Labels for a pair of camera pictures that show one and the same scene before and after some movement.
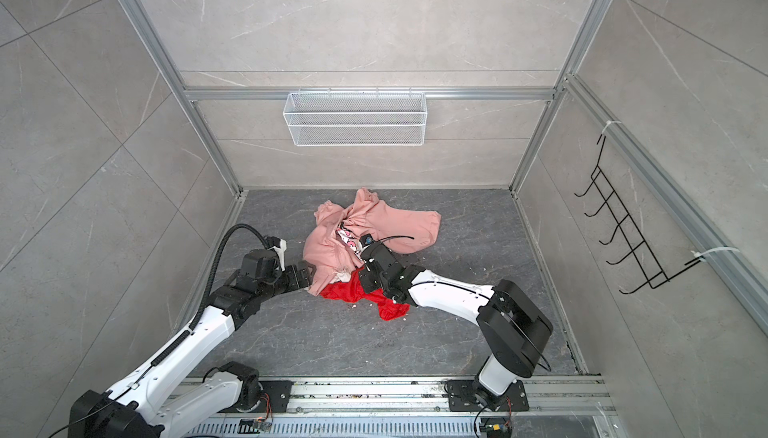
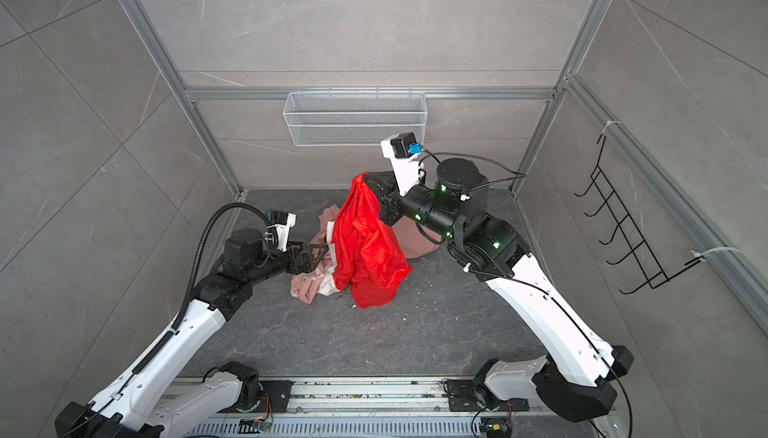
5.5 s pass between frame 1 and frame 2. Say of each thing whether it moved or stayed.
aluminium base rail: stayed
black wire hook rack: stayed
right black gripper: moved
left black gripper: moved
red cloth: moved
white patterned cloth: moved
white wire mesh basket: stayed
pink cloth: moved
